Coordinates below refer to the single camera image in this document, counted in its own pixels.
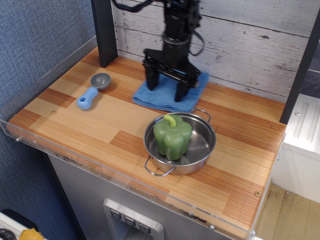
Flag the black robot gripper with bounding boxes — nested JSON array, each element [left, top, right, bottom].
[[143, 43, 200, 102]]

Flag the blue towel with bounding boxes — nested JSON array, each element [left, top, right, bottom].
[[132, 72, 209, 112]]

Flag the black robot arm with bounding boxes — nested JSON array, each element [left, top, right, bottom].
[[143, 0, 203, 102]]

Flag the blue and grey spoon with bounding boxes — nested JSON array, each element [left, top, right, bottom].
[[76, 73, 111, 111]]

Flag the green toy bell pepper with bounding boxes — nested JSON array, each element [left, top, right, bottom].
[[153, 114, 193, 161]]

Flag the stainless steel pot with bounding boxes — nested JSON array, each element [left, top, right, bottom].
[[143, 108, 217, 177]]

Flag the white ridged appliance top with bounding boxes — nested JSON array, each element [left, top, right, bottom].
[[284, 94, 320, 154]]

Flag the silver dispenser button panel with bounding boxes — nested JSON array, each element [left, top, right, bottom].
[[103, 197, 165, 240]]

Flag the clear acrylic table guard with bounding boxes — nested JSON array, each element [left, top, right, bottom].
[[5, 39, 285, 240]]

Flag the yellow and black object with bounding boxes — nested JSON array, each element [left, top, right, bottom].
[[0, 228, 45, 240]]

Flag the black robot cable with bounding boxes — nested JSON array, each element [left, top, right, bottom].
[[111, 0, 206, 57]]

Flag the dark left vertical post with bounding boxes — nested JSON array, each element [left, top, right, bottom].
[[90, 0, 118, 68]]

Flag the dark vertical post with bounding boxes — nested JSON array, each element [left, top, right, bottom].
[[279, 11, 320, 124], [90, 0, 118, 68]]

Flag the dark right vertical post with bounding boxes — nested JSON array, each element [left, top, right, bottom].
[[279, 11, 320, 124]]

